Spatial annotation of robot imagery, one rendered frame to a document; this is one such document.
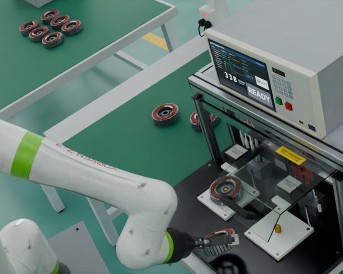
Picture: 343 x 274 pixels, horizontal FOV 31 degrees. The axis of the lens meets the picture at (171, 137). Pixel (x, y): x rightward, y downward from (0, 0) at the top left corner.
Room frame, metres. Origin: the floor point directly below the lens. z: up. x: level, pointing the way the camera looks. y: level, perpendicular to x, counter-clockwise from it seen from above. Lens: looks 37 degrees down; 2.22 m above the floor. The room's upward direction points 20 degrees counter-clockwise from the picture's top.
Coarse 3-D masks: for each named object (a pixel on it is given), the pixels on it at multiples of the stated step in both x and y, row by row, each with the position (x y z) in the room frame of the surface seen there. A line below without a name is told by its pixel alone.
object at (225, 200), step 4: (220, 196) 1.21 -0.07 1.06; (224, 196) 1.20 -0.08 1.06; (228, 196) 1.21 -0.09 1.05; (220, 200) 1.20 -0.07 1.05; (224, 200) 1.19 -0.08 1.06; (228, 200) 1.18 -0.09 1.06; (228, 204) 1.17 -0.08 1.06; (232, 204) 1.16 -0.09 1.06; (236, 204) 1.16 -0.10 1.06; (232, 208) 1.16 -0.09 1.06; (236, 208) 1.15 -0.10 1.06; (240, 208) 1.14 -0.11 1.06; (236, 212) 1.14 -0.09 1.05; (240, 212) 1.13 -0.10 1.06; (244, 212) 1.12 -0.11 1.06; (248, 212) 1.12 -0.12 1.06; (252, 212) 1.13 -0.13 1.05; (244, 216) 1.11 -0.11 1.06; (248, 216) 1.11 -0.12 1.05; (252, 216) 1.12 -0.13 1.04
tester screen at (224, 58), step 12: (216, 48) 1.59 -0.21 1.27; (216, 60) 1.60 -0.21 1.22; (228, 60) 1.54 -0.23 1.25; (240, 60) 1.49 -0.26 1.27; (252, 60) 1.44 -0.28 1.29; (228, 72) 1.56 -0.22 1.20; (240, 72) 1.50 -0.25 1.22; (252, 72) 1.45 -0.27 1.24; (264, 72) 1.40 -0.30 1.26; (228, 84) 1.57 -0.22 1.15; (240, 84) 1.52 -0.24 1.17; (252, 84) 1.46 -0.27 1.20
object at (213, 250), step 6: (210, 234) 1.30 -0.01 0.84; (216, 234) 1.29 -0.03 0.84; (222, 234) 1.28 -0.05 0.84; (228, 234) 1.25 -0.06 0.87; (210, 246) 1.23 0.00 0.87; (216, 246) 1.21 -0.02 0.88; (222, 246) 1.21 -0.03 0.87; (204, 252) 1.23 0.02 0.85; (210, 252) 1.22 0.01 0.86; (216, 252) 1.21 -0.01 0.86; (222, 252) 1.21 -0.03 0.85
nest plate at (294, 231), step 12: (288, 216) 1.32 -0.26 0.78; (288, 228) 1.27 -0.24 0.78; (300, 228) 1.26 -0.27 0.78; (312, 228) 1.24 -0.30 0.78; (252, 240) 1.28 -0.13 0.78; (264, 240) 1.26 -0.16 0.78; (276, 240) 1.24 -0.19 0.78; (288, 240) 1.23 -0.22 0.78; (300, 240) 1.21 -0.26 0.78; (276, 252) 1.20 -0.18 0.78; (288, 252) 1.19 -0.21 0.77
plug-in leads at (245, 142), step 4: (248, 124) 1.57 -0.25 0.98; (252, 124) 1.56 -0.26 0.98; (240, 132) 1.57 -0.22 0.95; (244, 140) 1.57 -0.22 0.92; (252, 140) 1.57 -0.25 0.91; (256, 140) 1.54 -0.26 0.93; (244, 144) 1.57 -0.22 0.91; (248, 144) 1.55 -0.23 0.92; (252, 144) 1.53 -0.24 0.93; (256, 144) 1.54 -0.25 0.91; (248, 148) 1.54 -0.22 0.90; (252, 148) 1.53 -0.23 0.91
